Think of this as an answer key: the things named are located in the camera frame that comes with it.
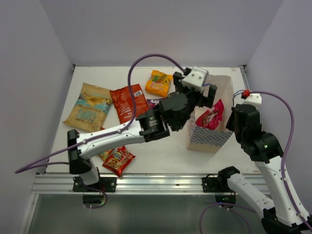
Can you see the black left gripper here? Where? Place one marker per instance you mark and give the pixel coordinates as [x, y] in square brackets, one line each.
[203, 99]

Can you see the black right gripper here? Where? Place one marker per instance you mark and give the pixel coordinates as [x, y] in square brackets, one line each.
[228, 123]

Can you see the purple Fox's candy bag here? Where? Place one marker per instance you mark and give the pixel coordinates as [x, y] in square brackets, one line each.
[153, 102]

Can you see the orange mango candy bag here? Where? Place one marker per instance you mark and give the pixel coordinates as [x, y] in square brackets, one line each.
[158, 84]

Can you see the pink snack packet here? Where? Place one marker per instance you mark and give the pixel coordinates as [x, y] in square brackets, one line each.
[212, 118]

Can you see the checkered paper bag blue handles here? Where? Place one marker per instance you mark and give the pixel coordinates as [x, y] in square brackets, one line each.
[205, 140]

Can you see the red chip bag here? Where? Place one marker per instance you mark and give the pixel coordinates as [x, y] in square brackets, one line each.
[123, 103]

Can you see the red rice cracker snack bag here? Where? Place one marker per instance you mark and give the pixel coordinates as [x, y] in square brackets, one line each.
[118, 159]

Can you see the orange Fox's fruits candy bag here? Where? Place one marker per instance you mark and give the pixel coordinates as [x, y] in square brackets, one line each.
[104, 155]

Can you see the beige kraft chips bag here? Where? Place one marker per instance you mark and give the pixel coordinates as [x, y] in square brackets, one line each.
[91, 108]

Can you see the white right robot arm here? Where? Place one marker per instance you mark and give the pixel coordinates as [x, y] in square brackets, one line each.
[279, 213]

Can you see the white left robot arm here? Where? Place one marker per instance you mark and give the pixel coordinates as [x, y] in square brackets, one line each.
[146, 127]

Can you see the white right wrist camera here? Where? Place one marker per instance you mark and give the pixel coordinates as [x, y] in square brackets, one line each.
[251, 98]

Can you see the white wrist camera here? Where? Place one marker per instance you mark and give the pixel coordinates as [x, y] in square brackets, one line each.
[251, 98]
[196, 79]

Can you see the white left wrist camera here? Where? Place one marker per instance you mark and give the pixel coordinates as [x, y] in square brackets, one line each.
[196, 79]

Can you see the aluminium table edge rail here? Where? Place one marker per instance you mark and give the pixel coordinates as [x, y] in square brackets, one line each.
[244, 76]

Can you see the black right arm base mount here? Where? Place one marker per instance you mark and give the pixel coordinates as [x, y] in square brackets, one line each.
[211, 184]

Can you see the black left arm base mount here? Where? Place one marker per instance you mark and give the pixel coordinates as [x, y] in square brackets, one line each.
[105, 184]

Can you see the front aluminium mounting rail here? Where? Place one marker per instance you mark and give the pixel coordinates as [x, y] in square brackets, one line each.
[129, 184]

